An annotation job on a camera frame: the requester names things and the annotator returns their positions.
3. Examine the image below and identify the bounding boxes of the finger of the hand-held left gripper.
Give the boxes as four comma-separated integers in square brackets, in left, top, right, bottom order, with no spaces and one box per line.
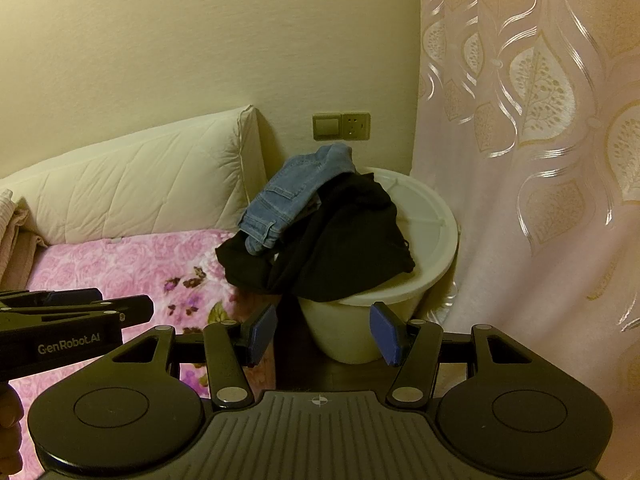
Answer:
[0,287,104,311]
[0,296,154,333]

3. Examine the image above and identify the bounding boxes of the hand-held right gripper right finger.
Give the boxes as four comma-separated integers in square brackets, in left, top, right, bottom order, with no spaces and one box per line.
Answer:
[369,301,543,406]

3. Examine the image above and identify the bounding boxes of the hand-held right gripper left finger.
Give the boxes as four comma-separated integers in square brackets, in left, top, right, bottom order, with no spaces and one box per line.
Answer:
[102,304,279,409]

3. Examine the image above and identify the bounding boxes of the white plastic laundry basket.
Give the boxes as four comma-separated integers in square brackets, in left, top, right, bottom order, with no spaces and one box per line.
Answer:
[297,166,460,365]

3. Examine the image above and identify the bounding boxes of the blue denim jeans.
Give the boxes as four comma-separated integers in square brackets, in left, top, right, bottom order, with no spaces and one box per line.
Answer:
[237,142,359,256]

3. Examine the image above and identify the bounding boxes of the person's left hand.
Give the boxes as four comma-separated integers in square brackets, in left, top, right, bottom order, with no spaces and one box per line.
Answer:
[0,388,24,479]

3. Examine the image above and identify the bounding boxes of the pink rose print blanket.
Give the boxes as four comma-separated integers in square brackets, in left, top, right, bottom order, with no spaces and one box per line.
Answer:
[0,227,280,466]

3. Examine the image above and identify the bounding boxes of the black garment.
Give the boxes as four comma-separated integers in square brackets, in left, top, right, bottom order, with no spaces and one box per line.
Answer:
[215,172,417,304]

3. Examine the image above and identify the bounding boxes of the white quilted headboard cushion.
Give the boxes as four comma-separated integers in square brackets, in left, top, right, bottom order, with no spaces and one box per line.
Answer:
[0,105,269,246]

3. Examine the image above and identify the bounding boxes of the pink leaf pattern curtain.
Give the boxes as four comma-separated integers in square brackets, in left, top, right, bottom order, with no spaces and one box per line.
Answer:
[410,0,640,411]

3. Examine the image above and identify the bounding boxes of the brass wall power socket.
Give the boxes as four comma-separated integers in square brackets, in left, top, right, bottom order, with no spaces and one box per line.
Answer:
[341,113,372,142]

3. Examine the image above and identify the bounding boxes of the brass wall light switch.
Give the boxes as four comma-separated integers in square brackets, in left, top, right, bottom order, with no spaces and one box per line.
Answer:
[313,114,342,141]

